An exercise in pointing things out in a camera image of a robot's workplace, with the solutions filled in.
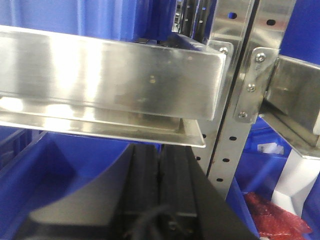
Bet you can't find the right stainless steel shelf beam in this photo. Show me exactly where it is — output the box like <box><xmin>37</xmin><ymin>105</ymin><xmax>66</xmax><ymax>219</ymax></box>
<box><xmin>260</xmin><ymin>55</ymin><xmax>320</xmax><ymax>160</ymax></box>

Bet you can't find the perforated steel shelf upright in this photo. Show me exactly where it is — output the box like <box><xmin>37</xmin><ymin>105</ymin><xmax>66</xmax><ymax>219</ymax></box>
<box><xmin>201</xmin><ymin>0</ymin><xmax>296</xmax><ymax>198</ymax></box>

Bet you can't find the blue bin lower left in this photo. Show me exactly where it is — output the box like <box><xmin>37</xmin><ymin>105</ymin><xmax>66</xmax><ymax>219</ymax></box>
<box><xmin>0</xmin><ymin>132</ymin><xmax>159</xmax><ymax>240</ymax></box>

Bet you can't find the blue bin on upper shelf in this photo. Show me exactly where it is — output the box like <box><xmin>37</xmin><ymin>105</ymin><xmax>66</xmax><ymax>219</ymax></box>
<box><xmin>0</xmin><ymin>0</ymin><xmax>206</xmax><ymax>51</ymax></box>

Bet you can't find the white foam block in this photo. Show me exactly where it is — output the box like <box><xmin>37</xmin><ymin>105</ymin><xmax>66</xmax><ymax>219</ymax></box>
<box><xmin>271</xmin><ymin>119</ymin><xmax>320</xmax><ymax>217</ymax></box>

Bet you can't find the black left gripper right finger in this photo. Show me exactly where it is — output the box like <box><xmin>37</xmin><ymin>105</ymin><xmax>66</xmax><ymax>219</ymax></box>
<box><xmin>159</xmin><ymin>145</ymin><xmax>257</xmax><ymax>240</ymax></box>

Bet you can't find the stainless steel shelf beam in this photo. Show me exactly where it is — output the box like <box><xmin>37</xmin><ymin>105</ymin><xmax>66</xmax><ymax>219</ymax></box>
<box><xmin>260</xmin><ymin>55</ymin><xmax>320</xmax><ymax>160</ymax></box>
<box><xmin>0</xmin><ymin>25</ymin><xmax>233</xmax><ymax>148</ymax></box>

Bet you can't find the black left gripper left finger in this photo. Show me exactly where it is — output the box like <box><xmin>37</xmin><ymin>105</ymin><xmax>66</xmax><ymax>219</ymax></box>
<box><xmin>14</xmin><ymin>144</ymin><xmax>160</xmax><ymax>240</ymax></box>

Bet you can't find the blue bin lower right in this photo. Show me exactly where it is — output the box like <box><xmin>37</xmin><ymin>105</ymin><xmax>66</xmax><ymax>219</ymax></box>
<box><xmin>226</xmin><ymin>118</ymin><xmax>320</xmax><ymax>240</ymax></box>

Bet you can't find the white label card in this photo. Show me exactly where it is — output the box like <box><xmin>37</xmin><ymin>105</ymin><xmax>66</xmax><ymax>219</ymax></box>
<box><xmin>257</xmin><ymin>142</ymin><xmax>285</xmax><ymax>155</ymax></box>

